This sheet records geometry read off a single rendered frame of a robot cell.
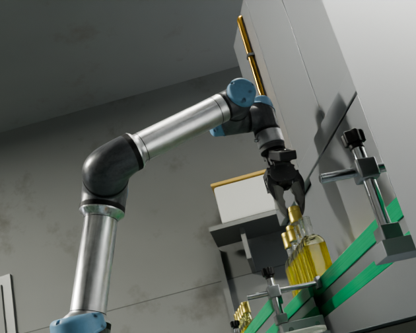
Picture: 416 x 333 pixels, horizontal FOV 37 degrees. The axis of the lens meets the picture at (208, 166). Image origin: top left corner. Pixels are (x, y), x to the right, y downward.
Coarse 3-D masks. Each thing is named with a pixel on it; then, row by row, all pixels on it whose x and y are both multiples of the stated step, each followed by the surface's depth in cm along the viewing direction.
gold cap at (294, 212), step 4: (288, 208) 161; (292, 208) 161; (296, 208) 161; (288, 212) 162; (292, 212) 160; (296, 212) 160; (300, 212) 161; (292, 216) 160; (296, 216) 160; (300, 216) 160; (292, 220) 160; (296, 220) 159; (292, 224) 162; (296, 224) 162
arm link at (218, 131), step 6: (228, 120) 166; (246, 120) 171; (222, 126) 169; (228, 126) 168; (234, 126) 168; (240, 126) 170; (246, 126) 171; (216, 132) 170; (222, 132) 170; (228, 132) 171; (234, 132) 172; (240, 132) 173; (246, 132) 174
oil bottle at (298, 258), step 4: (296, 248) 156; (296, 252) 156; (296, 256) 157; (300, 256) 154; (296, 260) 157; (300, 260) 154; (296, 264) 158; (300, 264) 155; (300, 268) 155; (304, 268) 153; (300, 272) 156; (304, 272) 153; (300, 276) 156; (304, 276) 153; (304, 280) 154
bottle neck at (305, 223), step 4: (300, 220) 154; (304, 220) 154; (308, 220) 154; (300, 224) 154; (304, 224) 153; (308, 224) 153; (304, 228) 153; (308, 228) 153; (312, 228) 154; (304, 232) 153; (308, 232) 152; (312, 232) 153
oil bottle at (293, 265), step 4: (292, 252) 163; (292, 256) 161; (292, 260) 161; (292, 264) 162; (292, 268) 163; (296, 268) 159; (292, 272) 163; (296, 272) 159; (296, 276) 160; (296, 280) 160; (300, 280) 158
